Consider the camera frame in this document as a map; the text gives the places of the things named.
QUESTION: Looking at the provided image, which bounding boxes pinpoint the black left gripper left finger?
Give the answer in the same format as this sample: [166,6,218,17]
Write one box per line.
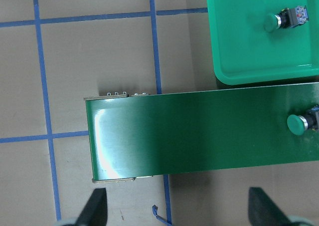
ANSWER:
[76,188,108,226]

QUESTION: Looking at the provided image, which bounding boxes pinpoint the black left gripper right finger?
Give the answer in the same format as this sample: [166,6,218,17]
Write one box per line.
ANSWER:
[248,187,292,226]

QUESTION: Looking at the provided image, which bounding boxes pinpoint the green push button switch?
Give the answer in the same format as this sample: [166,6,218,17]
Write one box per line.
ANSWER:
[263,5,309,32]
[287,104,319,136]

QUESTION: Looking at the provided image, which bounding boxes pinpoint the green conveyor belt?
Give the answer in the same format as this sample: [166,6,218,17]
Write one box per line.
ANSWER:
[85,83,319,182]

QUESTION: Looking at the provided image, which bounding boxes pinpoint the green plastic tray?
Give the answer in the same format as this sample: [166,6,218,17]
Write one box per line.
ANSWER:
[207,0,319,85]

